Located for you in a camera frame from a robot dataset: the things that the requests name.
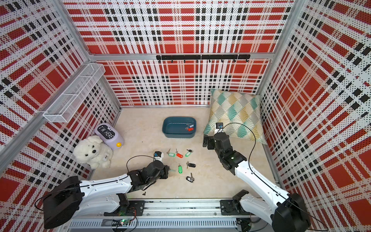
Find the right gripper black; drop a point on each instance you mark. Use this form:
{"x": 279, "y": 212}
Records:
{"x": 211, "y": 140}

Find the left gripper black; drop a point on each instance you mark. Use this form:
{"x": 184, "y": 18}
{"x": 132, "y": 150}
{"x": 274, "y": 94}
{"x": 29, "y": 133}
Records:
{"x": 165, "y": 170}

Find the black key with green tag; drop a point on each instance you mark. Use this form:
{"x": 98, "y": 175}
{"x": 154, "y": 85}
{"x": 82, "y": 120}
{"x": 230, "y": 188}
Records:
{"x": 189, "y": 152}

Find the teal plastic storage box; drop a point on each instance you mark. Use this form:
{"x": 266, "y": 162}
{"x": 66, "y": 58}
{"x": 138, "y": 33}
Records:
{"x": 175, "y": 127}

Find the key with long black tag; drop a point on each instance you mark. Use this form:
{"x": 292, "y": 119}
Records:
{"x": 190, "y": 178}

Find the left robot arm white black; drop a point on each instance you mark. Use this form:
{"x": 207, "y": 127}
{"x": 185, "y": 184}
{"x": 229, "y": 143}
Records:
{"x": 74, "y": 197}

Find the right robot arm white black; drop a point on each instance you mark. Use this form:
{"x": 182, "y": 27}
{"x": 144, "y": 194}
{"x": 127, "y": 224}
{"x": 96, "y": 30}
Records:
{"x": 272, "y": 195}

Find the patterned green yellow pillow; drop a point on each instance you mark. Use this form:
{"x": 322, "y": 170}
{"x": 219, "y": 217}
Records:
{"x": 240, "y": 113}

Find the purple clock with yellow knob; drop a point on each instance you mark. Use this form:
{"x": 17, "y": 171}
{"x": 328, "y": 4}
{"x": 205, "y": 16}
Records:
{"x": 109, "y": 135}

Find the white plush bear toy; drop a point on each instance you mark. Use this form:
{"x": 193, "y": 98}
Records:
{"x": 94, "y": 152}

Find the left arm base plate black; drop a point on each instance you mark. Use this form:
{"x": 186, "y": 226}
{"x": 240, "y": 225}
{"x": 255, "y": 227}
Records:
{"x": 134, "y": 208}

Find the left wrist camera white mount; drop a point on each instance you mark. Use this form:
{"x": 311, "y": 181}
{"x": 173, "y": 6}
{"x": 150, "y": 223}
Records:
{"x": 158, "y": 155}

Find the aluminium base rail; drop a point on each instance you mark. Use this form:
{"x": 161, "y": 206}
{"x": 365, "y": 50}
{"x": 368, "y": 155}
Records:
{"x": 181, "y": 207}

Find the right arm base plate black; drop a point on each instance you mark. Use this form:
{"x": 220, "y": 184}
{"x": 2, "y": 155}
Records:
{"x": 232, "y": 208}

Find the black wall hook rail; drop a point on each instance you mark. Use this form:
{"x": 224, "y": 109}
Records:
{"x": 172, "y": 58}

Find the white wire mesh shelf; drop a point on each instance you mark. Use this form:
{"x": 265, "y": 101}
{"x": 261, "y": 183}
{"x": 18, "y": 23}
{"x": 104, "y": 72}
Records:
{"x": 68, "y": 102}

